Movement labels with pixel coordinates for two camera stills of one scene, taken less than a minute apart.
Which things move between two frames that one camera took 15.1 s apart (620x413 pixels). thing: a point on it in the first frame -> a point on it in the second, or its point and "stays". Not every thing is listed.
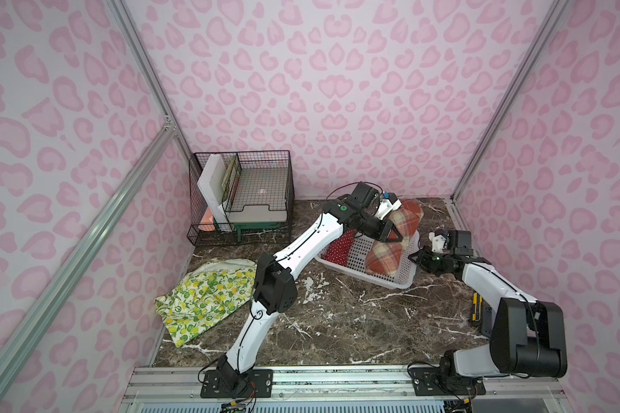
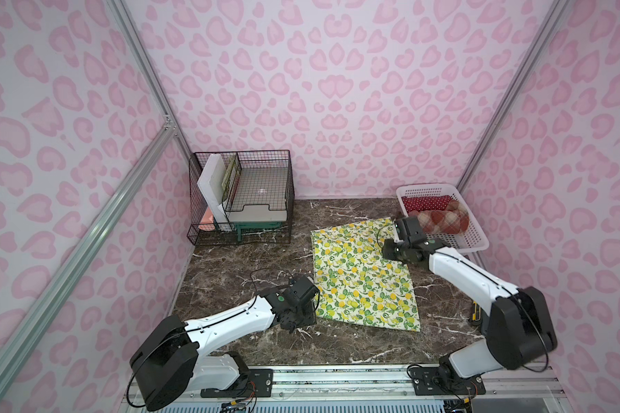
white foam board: x=212 y=184 stays
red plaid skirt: x=385 y=258 -> x=454 y=219
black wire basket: x=241 y=197 stays
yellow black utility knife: x=477 y=301 stays
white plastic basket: x=356 y=264 -> x=472 y=239
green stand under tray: x=249 y=225 stays
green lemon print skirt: x=203 y=293 -> x=357 y=285
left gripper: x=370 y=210 -> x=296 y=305
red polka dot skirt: x=338 y=250 -> x=425 y=203
